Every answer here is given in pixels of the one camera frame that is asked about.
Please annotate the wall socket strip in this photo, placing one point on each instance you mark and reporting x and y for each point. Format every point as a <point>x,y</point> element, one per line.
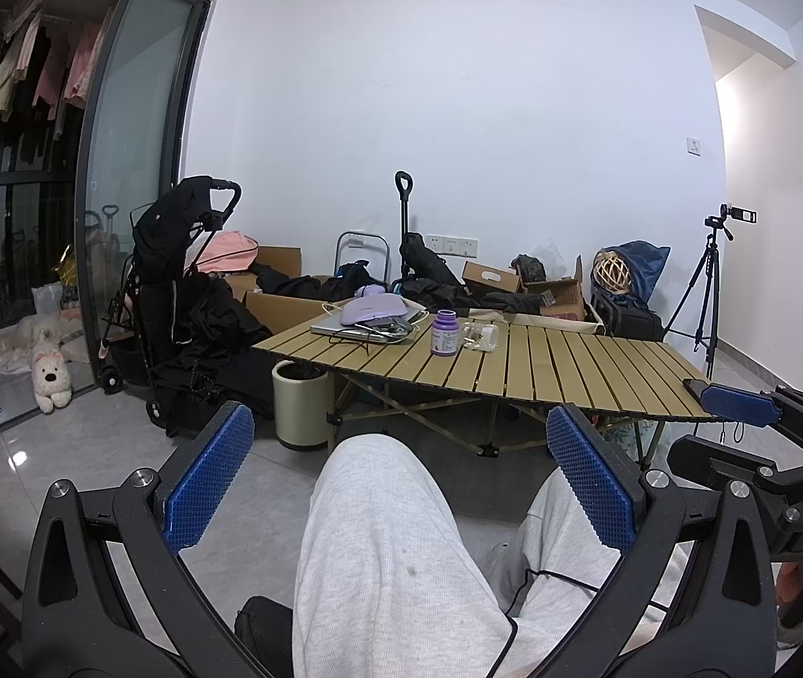
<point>452,246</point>

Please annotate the black tripod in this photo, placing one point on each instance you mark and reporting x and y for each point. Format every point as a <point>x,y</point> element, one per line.
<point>708,275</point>

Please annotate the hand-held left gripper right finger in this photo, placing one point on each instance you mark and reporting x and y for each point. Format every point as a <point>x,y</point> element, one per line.
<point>592,487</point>

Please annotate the silver laptop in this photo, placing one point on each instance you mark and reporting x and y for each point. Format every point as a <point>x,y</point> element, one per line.
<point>341,329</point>

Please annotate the blue folding chair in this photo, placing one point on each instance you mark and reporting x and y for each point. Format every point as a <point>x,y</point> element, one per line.
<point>648,265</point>

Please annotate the black backpack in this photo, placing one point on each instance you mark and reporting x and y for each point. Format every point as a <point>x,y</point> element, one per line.
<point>631,318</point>

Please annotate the dark clothes heap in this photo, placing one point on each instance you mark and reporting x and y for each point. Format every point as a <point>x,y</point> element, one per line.
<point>458,293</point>

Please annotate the white plastic bag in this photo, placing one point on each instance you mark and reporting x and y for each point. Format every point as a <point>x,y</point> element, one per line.
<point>48,296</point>

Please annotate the white cloth on floor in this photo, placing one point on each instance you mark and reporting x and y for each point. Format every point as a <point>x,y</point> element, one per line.
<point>13,346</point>

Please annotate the black stroller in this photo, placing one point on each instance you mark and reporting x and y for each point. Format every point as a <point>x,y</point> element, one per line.
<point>161,240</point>

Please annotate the white plush dog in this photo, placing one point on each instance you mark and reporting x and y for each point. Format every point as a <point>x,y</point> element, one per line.
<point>48,374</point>

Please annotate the large cardboard box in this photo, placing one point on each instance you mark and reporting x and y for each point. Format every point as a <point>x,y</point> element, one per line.
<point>281,311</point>

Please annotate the sliding glass door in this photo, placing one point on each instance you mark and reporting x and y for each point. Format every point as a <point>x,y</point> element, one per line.
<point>133,127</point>

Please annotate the clear glass jar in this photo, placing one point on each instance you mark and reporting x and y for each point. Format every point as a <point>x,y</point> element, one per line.
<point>470,337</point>

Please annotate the silver folding step stool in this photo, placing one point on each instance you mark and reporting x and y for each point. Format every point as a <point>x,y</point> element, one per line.
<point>366,247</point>

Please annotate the person's left leg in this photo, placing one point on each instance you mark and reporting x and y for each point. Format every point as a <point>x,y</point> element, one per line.
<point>380,558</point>

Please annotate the slatted folding table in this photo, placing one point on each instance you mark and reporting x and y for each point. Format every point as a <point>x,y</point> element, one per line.
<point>556,367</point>

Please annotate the cream round bin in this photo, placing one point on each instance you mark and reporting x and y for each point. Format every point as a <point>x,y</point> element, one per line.
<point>301,406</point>

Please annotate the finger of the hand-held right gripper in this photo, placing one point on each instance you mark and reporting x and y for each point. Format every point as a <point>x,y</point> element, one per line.
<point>708,455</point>
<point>737,406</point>

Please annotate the person's leg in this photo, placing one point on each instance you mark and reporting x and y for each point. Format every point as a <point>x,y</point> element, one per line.
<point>556,565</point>
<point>380,558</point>

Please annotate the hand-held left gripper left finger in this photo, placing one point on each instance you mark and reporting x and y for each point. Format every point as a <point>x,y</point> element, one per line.
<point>207,477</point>

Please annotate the row of hanging clothes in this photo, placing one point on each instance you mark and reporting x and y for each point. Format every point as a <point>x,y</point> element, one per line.
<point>20,70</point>

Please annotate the pile of black clothes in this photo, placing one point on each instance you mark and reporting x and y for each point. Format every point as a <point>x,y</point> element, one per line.
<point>214,325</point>

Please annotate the purple bottle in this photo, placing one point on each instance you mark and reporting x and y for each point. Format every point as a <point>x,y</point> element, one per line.
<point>445,339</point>

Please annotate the person's right leg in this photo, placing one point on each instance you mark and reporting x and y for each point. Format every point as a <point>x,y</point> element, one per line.
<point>556,565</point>

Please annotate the pink cloth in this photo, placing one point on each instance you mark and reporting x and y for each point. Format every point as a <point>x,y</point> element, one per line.
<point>230,253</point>

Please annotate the woven rattan ball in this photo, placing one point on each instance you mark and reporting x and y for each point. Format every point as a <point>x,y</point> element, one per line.
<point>611,272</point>

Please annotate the purple pouch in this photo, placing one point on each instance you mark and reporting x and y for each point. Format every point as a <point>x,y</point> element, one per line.
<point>373,309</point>

